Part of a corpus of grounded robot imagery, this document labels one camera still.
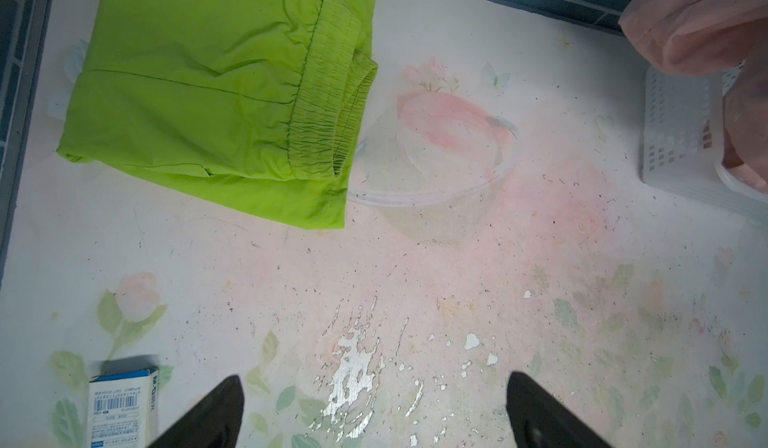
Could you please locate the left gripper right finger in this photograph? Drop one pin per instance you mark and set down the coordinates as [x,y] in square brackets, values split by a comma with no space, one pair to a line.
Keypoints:
[539,420]

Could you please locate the pink shorts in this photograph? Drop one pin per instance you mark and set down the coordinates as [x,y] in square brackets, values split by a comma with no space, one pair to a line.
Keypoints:
[702,37]

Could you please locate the lime green shorts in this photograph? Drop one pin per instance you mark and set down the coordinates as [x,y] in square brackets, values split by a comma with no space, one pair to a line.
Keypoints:
[255,105]

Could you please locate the blue white card label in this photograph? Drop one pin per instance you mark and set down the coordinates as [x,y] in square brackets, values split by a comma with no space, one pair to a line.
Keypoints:
[122,409]

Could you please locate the white plastic laundry basket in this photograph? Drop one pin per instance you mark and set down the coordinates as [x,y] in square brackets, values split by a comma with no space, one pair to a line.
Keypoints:
[683,142]

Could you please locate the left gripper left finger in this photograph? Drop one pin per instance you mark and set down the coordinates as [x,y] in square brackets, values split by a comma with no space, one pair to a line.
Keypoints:
[215,421]

